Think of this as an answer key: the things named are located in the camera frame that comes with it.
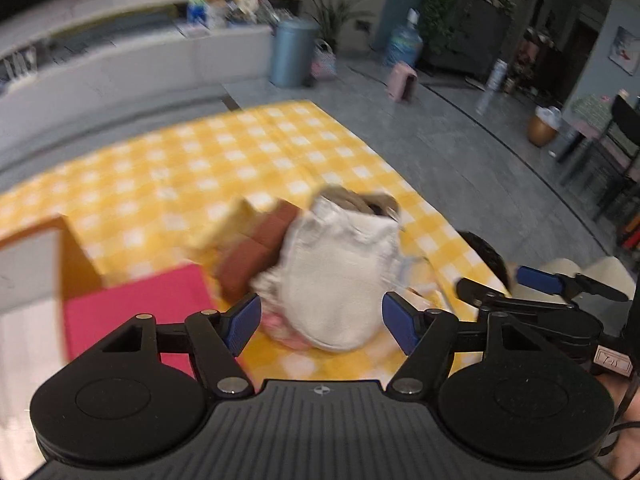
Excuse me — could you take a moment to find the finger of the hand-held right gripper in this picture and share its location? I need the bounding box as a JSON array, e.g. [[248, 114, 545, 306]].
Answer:
[[516, 265, 630, 303], [456, 278, 577, 312]]

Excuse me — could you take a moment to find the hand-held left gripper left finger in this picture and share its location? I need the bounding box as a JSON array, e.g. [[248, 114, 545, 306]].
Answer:
[[95, 292, 263, 399]]

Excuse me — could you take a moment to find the red cloth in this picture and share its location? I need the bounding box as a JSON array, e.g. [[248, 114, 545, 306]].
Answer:
[[62, 264, 217, 378]]

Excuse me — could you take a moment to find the long-leaf potted plant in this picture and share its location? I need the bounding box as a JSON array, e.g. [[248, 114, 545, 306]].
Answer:
[[295, 0, 382, 57]]

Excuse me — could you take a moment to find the cream chair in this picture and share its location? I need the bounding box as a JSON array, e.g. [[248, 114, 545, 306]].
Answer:
[[537, 256, 640, 311]]

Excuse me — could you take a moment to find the blue-grey trash bin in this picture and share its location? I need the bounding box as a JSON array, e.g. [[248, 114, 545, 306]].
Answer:
[[270, 17, 321, 89]]

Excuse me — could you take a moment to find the gold round bin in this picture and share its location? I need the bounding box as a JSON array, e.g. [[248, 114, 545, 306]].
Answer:
[[528, 106, 564, 149]]

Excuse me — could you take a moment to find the dark cabinet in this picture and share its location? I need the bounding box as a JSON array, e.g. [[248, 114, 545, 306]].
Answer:
[[424, 0, 512, 79]]

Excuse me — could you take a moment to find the pink white fluffy plush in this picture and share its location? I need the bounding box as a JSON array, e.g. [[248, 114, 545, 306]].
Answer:
[[259, 310, 323, 352]]

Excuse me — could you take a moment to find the person's right forearm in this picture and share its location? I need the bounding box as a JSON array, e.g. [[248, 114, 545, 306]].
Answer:
[[597, 374, 640, 480]]

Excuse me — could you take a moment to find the black chair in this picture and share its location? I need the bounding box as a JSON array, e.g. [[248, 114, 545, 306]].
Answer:
[[556, 95, 640, 222]]

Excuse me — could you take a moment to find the pink woven basket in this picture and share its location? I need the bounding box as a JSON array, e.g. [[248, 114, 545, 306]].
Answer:
[[311, 39, 337, 80]]

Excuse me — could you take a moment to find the orange cardboard box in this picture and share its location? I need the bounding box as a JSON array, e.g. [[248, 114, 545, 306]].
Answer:
[[0, 214, 108, 466]]

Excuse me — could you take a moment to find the pale wall artwork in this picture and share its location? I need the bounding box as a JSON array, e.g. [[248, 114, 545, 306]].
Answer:
[[609, 26, 640, 77]]

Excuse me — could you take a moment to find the white cloth garment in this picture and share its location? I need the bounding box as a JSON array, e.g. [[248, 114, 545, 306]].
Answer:
[[252, 192, 405, 353]]

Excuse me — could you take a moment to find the yellow checkered tablecloth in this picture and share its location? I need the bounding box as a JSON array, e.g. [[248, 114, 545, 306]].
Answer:
[[0, 100, 512, 386]]

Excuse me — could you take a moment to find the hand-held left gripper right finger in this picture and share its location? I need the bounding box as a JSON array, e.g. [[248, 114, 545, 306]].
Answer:
[[381, 291, 557, 397]]

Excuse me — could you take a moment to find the blue water jug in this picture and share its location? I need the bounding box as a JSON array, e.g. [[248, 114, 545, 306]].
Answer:
[[384, 8, 424, 69]]

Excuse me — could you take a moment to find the white marble TV stand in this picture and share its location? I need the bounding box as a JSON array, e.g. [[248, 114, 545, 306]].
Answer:
[[0, 7, 275, 161]]

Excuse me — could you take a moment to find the pink stool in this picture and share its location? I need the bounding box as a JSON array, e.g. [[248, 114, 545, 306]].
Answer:
[[387, 61, 419, 104]]

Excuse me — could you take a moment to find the green patterned table cover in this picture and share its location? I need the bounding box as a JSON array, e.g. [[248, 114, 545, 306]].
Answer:
[[570, 94, 617, 141]]

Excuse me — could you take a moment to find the silver cylindrical canister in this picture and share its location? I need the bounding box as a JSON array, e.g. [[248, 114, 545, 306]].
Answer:
[[487, 58, 509, 92]]

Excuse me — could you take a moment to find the grey brown cloth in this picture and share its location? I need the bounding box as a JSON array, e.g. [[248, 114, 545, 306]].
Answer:
[[319, 185, 402, 222]]

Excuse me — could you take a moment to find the black round object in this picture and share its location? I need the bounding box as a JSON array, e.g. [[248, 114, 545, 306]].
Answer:
[[456, 230, 512, 295]]

